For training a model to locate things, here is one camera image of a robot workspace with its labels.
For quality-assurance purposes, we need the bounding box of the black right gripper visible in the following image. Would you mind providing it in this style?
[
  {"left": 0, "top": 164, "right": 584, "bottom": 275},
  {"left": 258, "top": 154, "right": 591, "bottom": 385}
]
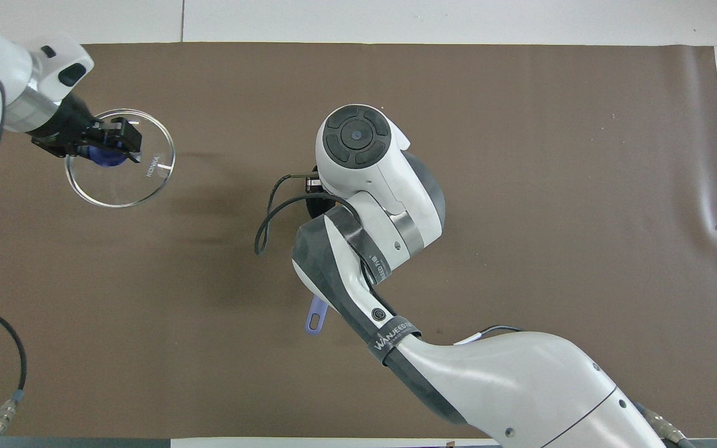
[{"left": 304, "top": 166, "right": 337, "bottom": 216}]

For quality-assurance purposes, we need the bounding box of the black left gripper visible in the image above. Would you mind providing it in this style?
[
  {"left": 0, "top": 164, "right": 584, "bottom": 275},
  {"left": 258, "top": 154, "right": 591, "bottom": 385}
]
[{"left": 30, "top": 92, "right": 143, "bottom": 164}]

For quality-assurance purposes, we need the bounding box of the glass lid with purple knob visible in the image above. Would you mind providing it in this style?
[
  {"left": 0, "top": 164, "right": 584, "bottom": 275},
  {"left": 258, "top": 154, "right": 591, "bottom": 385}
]
[{"left": 65, "top": 109, "right": 176, "bottom": 208}]

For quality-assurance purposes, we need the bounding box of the brown table mat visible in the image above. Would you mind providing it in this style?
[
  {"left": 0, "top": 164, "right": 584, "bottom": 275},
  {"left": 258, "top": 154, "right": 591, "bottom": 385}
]
[{"left": 0, "top": 42, "right": 717, "bottom": 439}]

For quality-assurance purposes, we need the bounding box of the black velcro cable strap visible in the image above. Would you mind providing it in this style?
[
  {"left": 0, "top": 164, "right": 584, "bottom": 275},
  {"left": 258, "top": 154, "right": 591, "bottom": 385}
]
[
  {"left": 368, "top": 324, "right": 423, "bottom": 369},
  {"left": 332, "top": 205, "right": 394, "bottom": 286}
]

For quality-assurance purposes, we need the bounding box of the steel pot with purple handle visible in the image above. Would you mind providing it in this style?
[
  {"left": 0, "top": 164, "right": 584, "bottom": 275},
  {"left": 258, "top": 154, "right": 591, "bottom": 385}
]
[{"left": 304, "top": 295, "right": 330, "bottom": 337}]

